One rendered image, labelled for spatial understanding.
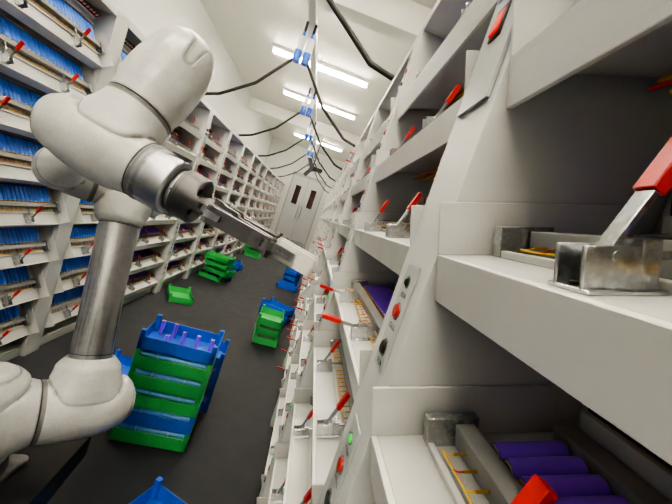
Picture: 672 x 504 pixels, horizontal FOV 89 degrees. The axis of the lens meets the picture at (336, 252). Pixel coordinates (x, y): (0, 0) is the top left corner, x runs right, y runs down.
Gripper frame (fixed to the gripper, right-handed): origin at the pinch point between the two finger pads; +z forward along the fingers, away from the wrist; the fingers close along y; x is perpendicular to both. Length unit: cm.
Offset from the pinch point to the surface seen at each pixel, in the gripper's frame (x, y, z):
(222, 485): 103, 73, 21
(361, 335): 6.8, 4.2, 17.1
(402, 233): -12.2, 4.2, 14.0
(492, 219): -15.4, -22.5, 14.1
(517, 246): -14.0, -24.3, 16.7
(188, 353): 67, 83, -17
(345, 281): 5, 47, 17
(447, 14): -69, 38, 3
